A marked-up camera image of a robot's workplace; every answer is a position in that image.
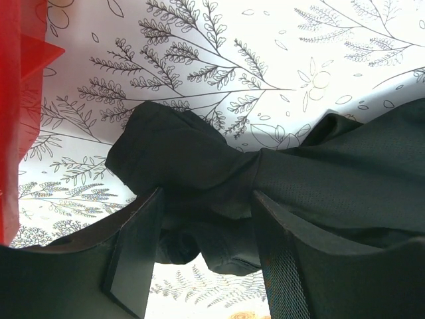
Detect red plastic bin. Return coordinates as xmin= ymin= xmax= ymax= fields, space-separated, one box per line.
xmin=1 ymin=1 xmax=64 ymax=245

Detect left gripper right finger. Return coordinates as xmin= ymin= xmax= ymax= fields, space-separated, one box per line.
xmin=252 ymin=191 xmax=424 ymax=318

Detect black t shirt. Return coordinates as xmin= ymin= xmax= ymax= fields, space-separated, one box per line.
xmin=106 ymin=99 xmax=424 ymax=276

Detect floral patterned table mat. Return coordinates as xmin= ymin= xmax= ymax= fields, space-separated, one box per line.
xmin=8 ymin=1 xmax=424 ymax=318

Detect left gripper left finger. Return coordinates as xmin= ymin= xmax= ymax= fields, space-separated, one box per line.
xmin=1 ymin=189 xmax=163 ymax=319

